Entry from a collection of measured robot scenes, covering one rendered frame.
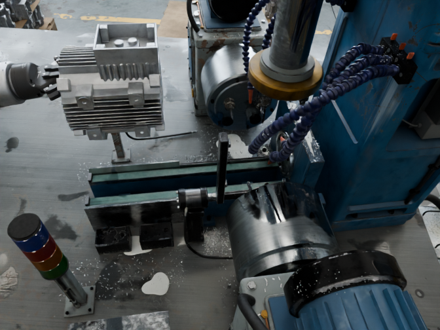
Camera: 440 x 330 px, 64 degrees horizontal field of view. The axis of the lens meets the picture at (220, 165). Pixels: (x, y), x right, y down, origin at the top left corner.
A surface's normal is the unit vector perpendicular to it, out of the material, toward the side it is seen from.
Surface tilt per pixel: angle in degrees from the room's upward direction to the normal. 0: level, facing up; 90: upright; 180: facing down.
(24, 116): 0
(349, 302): 22
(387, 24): 90
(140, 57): 89
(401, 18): 90
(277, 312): 0
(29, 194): 0
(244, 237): 54
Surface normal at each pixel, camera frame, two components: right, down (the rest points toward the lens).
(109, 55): 0.14, 0.75
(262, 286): 0.04, -0.65
